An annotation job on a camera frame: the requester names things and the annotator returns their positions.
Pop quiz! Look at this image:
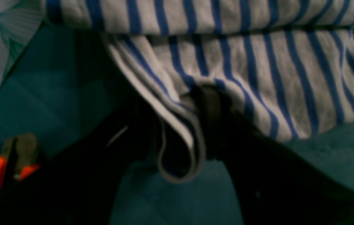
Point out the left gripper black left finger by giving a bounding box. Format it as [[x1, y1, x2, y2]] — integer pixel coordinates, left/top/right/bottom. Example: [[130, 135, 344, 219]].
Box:
[[0, 97, 157, 225]]

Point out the blue table cloth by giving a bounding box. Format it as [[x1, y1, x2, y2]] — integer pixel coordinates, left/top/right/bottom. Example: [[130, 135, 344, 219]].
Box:
[[0, 26, 354, 225]]

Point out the blue white striped T-shirt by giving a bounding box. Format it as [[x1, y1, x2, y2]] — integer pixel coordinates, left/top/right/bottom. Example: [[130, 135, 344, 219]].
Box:
[[41, 0, 354, 183]]

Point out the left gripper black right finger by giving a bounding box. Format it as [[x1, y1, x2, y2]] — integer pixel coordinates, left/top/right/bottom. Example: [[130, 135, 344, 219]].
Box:
[[193, 86, 354, 225]]

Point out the orange black utility knife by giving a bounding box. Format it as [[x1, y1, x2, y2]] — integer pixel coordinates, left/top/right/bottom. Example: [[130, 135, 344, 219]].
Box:
[[0, 133, 46, 191]]

